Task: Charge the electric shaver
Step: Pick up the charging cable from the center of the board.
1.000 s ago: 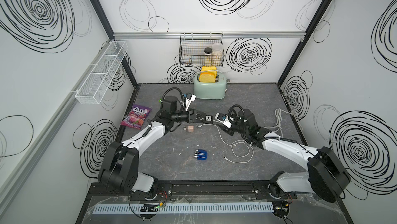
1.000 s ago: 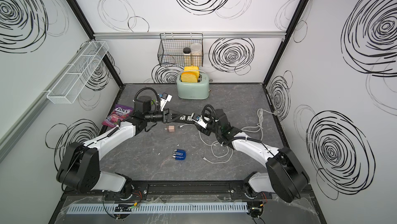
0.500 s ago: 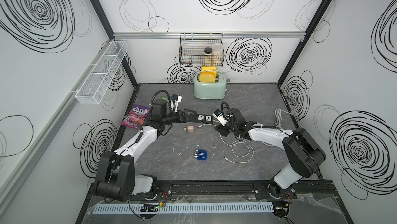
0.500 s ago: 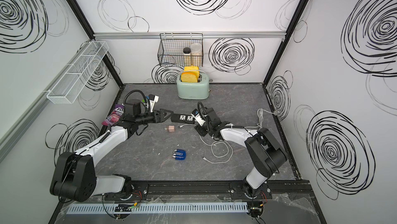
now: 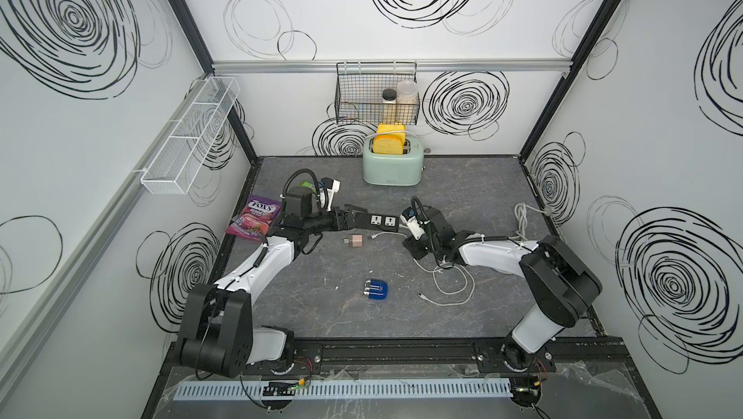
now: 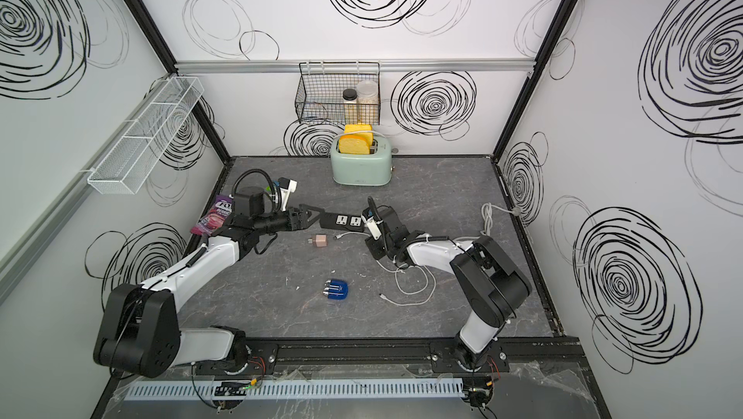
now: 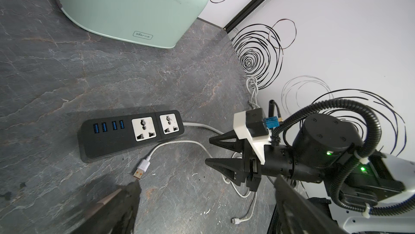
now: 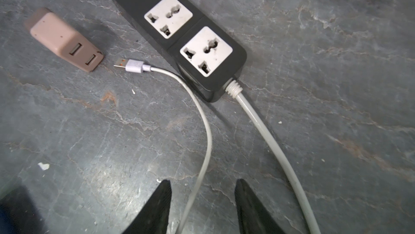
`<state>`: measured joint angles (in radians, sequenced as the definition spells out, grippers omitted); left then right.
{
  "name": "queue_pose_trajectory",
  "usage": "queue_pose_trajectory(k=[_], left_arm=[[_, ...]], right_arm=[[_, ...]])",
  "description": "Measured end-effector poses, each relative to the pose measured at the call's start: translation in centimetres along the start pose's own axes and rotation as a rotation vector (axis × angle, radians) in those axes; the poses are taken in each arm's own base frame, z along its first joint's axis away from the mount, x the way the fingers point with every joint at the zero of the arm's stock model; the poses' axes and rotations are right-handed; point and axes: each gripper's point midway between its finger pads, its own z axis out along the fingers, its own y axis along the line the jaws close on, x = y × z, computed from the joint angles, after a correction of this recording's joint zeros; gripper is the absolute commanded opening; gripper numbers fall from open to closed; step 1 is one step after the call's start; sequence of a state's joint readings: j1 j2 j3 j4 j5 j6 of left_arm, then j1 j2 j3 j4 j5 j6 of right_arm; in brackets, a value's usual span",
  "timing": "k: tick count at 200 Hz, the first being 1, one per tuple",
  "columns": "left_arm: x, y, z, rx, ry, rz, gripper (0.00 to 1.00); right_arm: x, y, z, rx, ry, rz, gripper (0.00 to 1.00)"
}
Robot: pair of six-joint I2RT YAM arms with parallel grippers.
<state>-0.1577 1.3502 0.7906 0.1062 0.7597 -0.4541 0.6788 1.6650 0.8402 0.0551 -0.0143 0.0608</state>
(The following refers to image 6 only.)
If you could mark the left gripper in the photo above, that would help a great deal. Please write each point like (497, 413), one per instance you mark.
(300, 223)

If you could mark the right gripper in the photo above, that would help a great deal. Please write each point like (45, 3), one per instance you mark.
(373, 248)

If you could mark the pink USB charger adapter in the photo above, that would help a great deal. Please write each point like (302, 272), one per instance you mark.
(319, 240)

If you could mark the black power strip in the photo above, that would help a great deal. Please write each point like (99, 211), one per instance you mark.
(341, 222)

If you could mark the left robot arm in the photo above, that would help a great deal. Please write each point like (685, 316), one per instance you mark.
(140, 332)

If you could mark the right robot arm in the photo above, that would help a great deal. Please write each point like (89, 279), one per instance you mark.
(493, 285)

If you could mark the blue electric shaver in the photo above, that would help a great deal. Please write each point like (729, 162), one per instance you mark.
(335, 289)

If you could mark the mint green toaster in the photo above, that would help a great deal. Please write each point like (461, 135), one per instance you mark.
(371, 170)

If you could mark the front yellow toast slice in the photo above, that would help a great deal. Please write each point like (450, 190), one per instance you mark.
(356, 144)

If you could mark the yellow toast slice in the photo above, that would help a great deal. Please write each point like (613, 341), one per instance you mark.
(356, 144)
(364, 131)

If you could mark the rear yellow toast slice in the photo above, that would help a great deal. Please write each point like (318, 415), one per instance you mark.
(364, 131)

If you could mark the purple candy bag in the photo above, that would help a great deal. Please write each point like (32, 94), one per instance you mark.
(214, 218)

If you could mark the white lid spice jar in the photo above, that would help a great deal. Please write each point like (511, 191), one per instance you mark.
(368, 102)

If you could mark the dark lid spice jar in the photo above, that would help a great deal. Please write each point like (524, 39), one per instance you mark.
(350, 96)

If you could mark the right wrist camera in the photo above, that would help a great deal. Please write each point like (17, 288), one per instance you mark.
(372, 225)

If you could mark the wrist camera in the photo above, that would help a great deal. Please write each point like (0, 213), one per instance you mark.
(372, 225)
(284, 188)

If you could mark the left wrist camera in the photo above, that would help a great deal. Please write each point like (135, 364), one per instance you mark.
(284, 188)

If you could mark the black wire wall basket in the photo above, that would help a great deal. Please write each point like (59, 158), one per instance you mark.
(321, 83)

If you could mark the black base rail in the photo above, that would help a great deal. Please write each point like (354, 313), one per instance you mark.
(441, 355)

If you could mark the white mesh wall shelf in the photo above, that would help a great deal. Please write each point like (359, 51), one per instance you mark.
(127, 165)

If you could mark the white slotted cable duct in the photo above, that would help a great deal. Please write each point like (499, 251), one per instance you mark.
(223, 391)

